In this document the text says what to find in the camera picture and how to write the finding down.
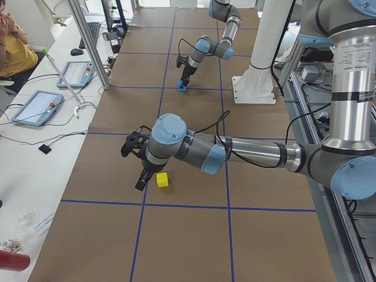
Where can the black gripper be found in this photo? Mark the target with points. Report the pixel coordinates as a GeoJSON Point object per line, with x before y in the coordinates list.
{"type": "Point", "coordinates": [188, 70]}
{"type": "Point", "coordinates": [148, 167]}

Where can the blue block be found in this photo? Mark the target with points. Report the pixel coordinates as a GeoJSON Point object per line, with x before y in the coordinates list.
{"type": "Point", "coordinates": [181, 87]}

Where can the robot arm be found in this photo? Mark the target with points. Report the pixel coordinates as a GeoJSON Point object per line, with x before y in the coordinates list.
{"type": "Point", "coordinates": [222, 11]}
{"type": "Point", "coordinates": [254, 129]}

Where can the yellow block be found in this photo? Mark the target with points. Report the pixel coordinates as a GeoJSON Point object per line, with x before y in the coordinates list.
{"type": "Point", "coordinates": [162, 180]}

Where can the small black square pad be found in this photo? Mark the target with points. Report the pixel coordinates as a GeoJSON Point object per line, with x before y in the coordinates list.
{"type": "Point", "coordinates": [45, 148]}

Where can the black keyboard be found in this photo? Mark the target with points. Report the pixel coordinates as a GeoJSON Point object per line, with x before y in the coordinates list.
{"type": "Point", "coordinates": [94, 28]}

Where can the upper teach pendant tablet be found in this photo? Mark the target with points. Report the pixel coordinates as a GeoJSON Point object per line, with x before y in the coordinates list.
{"type": "Point", "coordinates": [78, 73]}

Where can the teach pendant tablet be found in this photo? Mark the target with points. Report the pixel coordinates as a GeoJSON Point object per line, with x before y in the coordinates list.
{"type": "Point", "coordinates": [78, 73]}
{"type": "Point", "coordinates": [38, 108]}

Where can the black computer mouse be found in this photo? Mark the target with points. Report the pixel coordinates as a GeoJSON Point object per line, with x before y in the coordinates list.
{"type": "Point", "coordinates": [76, 52]}

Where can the lower teach pendant tablet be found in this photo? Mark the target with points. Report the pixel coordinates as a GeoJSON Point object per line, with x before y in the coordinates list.
{"type": "Point", "coordinates": [38, 108]}

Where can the metal rod with green tip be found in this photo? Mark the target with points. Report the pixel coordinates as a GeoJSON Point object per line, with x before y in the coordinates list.
{"type": "Point", "coordinates": [80, 104]}

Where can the red cylinder bottle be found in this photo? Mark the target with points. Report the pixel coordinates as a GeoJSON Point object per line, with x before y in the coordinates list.
{"type": "Point", "coordinates": [13, 261]}

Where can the person in yellow shirt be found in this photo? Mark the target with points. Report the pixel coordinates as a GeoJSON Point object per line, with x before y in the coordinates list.
{"type": "Point", "coordinates": [18, 62]}

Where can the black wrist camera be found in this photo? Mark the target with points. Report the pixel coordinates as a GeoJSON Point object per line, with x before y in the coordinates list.
{"type": "Point", "coordinates": [180, 60]}
{"type": "Point", "coordinates": [135, 144]}

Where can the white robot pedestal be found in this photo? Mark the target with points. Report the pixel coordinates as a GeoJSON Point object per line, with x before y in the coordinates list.
{"type": "Point", "coordinates": [255, 85]}

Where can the aluminium frame post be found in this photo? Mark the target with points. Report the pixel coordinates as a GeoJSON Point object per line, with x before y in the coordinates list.
{"type": "Point", "coordinates": [90, 46]}

